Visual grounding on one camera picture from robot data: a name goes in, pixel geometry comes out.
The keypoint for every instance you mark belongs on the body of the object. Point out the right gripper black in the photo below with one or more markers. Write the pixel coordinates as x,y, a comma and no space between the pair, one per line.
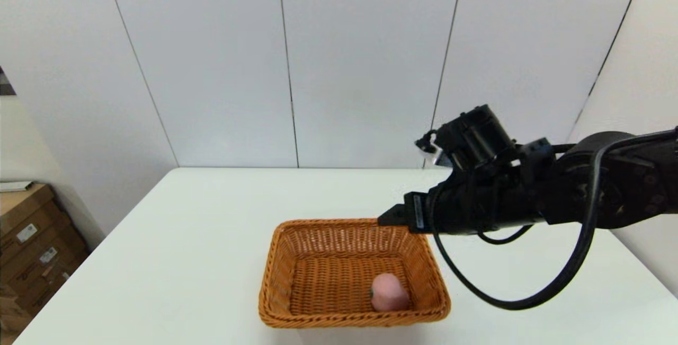
476,202

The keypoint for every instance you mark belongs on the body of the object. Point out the dark wall picture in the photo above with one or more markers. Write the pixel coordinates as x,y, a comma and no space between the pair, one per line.
5,84

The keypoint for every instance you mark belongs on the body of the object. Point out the orange wicker rectangular basket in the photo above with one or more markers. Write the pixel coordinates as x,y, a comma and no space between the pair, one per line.
328,281

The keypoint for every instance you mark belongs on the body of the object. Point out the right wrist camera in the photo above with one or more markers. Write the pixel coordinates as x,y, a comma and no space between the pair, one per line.
476,133

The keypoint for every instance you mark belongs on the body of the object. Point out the brown cardboard box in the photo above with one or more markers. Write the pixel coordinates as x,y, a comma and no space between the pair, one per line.
21,204
50,289
66,255
45,228

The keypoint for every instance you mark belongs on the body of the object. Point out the flat white item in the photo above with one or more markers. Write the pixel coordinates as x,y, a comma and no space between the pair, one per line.
15,187

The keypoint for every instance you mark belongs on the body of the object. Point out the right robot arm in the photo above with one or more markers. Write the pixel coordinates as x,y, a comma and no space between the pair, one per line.
635,186

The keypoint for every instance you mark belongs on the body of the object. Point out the pink peach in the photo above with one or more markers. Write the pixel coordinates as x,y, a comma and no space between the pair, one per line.
389,294

